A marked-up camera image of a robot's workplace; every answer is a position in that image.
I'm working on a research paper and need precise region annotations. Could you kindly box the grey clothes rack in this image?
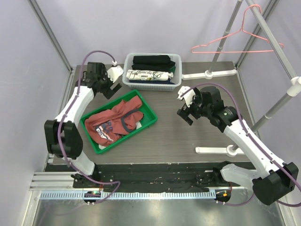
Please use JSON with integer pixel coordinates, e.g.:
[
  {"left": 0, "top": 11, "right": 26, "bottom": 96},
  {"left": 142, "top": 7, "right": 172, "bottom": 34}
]
[{"left": 182, "top": 0, "right": 301, "bottom": 158}]

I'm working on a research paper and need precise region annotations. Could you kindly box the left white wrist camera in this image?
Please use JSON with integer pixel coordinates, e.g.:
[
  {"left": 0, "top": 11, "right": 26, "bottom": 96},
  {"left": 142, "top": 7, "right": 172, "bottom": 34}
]
[{"left": 107, "top": 61, "right": 124, "bottom": 83}]

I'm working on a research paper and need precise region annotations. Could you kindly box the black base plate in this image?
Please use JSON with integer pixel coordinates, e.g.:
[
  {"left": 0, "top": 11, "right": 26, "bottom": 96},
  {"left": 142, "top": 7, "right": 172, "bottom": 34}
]
[{"left": 71, "top": 162, "right": 235, "bottom": 193}]

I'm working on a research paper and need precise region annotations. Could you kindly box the red tank top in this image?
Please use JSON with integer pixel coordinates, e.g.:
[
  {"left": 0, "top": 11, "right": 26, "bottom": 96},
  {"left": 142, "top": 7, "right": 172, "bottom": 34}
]
[{"left": 84, "top": 96, "right": 144, "bottom": 147}]

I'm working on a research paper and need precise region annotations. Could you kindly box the grey aluminium frame post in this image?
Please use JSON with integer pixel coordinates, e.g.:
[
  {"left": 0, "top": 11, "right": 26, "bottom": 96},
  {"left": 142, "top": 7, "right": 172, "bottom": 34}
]
[{"left": 27, "top": 0, "right": 73, "bottom": 73}]

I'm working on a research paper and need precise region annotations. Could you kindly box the pink wire hanger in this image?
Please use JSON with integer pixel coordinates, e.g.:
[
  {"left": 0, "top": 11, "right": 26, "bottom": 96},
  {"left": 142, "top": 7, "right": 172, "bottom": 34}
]
[{"left": 190, "top": 4, "right": 285, "bottom": 54}]

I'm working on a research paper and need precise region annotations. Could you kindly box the black folded garment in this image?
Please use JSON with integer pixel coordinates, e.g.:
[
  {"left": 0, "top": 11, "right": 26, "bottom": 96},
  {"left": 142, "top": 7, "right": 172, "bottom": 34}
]
[{"left": 132, "top": 55, "right": 175, "bottom": 72}]

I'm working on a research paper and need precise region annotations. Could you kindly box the white garment in tray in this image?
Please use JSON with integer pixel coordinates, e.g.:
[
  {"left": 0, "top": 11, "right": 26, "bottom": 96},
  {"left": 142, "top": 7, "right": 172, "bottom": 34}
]
[{"left": 98, "top": 122, "right": 142, "bottom": 150}]

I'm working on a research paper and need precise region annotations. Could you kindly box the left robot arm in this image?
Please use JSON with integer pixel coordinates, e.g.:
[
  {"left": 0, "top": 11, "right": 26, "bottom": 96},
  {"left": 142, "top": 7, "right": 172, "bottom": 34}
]
[{"left": 44, "top": 62, "right": 124, "bottom": 188}]

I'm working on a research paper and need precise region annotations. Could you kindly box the white slotted cable duct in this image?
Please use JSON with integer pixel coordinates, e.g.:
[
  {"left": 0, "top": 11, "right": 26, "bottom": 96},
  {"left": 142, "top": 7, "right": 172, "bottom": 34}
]
[{"left": 40, "top": 190, "right": 216, "bottom": 200}]

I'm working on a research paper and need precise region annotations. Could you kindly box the white plastic basket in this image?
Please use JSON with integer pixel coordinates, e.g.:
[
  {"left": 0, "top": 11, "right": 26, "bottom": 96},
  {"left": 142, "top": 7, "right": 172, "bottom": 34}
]
[{"left": 122, "top": 52, "right": 182, "bottom": 91}]

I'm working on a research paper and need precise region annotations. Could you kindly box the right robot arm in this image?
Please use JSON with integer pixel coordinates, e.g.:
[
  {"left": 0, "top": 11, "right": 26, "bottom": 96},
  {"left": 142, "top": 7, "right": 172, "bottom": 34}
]
[{"left": 177, "top": 83, "right": 301, "bottom": 205}]

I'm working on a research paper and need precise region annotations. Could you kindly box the green plastic tray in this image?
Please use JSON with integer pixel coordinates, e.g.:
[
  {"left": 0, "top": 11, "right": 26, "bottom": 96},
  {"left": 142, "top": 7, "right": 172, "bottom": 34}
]
[{"left": 80, "top": 90, "right": 158, "bottom": 154}]

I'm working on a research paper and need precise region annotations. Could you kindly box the white printed rolled garment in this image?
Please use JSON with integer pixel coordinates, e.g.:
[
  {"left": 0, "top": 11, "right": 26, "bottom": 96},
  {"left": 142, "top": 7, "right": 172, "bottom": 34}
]
[{"left": 126, "top": 70, "right": 174, "bottom": 81}]

